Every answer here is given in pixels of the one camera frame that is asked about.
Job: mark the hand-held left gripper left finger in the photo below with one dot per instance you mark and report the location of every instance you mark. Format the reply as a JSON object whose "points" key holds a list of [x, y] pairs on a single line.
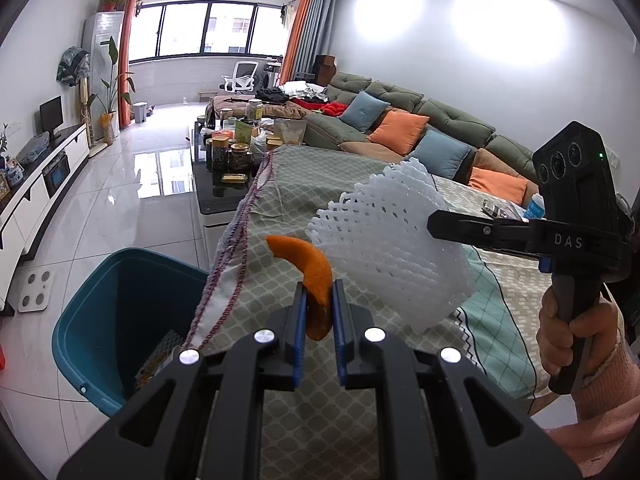
{"points": [[299, 340]]}

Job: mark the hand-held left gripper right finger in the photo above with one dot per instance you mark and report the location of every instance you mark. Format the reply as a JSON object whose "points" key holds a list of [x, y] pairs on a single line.
{"points": [[341, 340]]}

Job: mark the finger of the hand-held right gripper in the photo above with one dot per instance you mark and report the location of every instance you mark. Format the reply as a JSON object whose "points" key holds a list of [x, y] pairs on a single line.
{"points": [[480, 230]]}

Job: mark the orange peel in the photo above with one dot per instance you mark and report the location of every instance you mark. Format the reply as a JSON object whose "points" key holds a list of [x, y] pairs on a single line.
{"points": [[315, 270]]}

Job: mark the white foam net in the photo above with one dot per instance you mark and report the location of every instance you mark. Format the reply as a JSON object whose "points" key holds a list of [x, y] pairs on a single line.
{"points": [[390, 240]]}

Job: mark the blue plastic bin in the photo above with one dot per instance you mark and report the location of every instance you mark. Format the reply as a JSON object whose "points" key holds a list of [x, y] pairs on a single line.
{"points": [[90, 330]]}

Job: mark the person's right forearm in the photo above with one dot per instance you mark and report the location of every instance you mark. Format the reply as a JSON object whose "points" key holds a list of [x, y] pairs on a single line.
{"points": [[605, 410]]}

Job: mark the person's right hand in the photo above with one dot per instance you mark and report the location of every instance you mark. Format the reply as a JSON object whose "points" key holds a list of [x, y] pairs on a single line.
{"points": [[550, 340]]}

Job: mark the silver snack wrapper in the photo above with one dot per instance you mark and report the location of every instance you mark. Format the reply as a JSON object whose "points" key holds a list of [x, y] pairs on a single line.
{"points": [[500, 210]]}

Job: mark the blue white bottle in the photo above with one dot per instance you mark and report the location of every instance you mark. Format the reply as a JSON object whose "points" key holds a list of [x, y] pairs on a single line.
{"points": [[534, 207]]}

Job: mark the orange cushion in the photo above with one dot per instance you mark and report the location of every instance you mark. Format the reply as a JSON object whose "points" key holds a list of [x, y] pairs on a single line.
{"points": [[400, 132], [497, 185]]}

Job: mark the blue cushion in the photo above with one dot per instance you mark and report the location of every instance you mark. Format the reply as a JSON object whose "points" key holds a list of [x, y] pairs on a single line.
{"points": [[442, 155], [364, 111]]}

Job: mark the green brown sofa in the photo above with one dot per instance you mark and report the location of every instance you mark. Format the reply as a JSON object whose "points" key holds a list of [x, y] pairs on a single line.
{"points": [[450, 125]]}

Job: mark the green patterned tablecloth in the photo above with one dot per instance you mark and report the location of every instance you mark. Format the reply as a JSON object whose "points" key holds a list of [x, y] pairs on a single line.
{"points": [[300, 210]]}

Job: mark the black coffee table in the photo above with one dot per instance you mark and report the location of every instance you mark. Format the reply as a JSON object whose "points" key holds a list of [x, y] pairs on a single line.
{"points": [[220, 205]]}

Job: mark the red cloth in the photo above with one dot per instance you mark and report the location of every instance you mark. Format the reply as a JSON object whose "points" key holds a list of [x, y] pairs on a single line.
{"points": [[334, 109]]}

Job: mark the dark glass jar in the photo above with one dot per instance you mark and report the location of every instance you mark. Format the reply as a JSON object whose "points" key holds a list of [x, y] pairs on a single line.
{"points": [[240, 159]]}

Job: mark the clear snack bag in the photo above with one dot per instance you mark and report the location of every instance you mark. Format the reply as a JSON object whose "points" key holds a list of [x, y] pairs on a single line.
{"points": [[289, 132]]}

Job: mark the green box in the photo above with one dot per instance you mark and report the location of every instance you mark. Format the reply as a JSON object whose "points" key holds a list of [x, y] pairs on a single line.
{"points": [[243, 131]]}

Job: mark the dark wooden cabinet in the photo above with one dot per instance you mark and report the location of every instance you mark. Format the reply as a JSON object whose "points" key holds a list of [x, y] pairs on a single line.
{"points": [[325, 67]]}

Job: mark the brown ottoman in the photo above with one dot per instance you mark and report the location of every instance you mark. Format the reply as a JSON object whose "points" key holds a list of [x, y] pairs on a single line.
{"points": [[280, 109]]}

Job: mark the black bag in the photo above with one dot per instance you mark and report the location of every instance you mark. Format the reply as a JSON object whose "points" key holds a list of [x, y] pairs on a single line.
{"points": [[271, 94]]}

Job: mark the grey curtain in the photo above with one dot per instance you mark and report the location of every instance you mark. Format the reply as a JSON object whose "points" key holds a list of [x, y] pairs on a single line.
{"points": [[322, 30]]}

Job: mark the orange curtain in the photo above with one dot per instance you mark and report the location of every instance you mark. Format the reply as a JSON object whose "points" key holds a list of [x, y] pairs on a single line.
{"points": [[127, 50], [297, 35]]}

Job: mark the white bathroom scale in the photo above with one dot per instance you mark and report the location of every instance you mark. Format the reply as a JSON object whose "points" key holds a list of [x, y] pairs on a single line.
{"points": [[36, 290]]}

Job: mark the white office chair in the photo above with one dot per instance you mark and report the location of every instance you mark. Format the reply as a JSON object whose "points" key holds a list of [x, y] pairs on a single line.
{"points": [[242, 76]]}

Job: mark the small grey waste bin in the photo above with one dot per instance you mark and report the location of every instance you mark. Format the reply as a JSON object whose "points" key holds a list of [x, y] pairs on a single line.
{"points": [[139, 111]]}

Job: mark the tall plant in yellow pot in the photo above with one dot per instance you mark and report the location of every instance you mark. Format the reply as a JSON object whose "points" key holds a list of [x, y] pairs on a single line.
{"points": [[107, 125]]}

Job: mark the white black tv stand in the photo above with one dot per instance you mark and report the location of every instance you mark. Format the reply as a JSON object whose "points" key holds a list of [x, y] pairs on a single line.
{"points": [[30, 195]]}

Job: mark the large window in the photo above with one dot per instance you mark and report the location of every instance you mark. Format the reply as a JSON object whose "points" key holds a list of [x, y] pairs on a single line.
{"points": [[200, 30]]}

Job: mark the plastic wrapped item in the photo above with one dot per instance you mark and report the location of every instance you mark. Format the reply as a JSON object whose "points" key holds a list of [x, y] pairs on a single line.
{"points": [[32, 149]]}

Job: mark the blue white vase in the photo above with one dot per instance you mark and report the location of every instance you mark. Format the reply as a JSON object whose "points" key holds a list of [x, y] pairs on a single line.
{"points": [[15, 172]]}

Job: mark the black monitor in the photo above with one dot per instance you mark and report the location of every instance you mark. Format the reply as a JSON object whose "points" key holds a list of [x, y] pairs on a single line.
{"points": [[51, 116]]}

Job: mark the blue-grey cloth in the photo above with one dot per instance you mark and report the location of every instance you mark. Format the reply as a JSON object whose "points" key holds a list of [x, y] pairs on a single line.
{"points": [[72, 65]]}

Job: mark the white standing air conditioner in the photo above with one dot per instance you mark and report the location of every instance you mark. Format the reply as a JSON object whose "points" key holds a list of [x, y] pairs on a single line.
{"points": [[100, 35]]}

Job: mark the small potted plant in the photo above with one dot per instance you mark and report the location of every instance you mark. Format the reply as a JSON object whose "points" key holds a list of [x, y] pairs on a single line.
{"points": [[112, 2]]}

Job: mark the wall switch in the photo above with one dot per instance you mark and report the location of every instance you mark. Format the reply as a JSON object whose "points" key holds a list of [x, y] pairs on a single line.
{"points": [[613, 158]]}

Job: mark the wooden picture frame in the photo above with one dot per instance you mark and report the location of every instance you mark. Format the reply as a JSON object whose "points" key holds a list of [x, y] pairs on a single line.
{"points": [[5, 185]]}

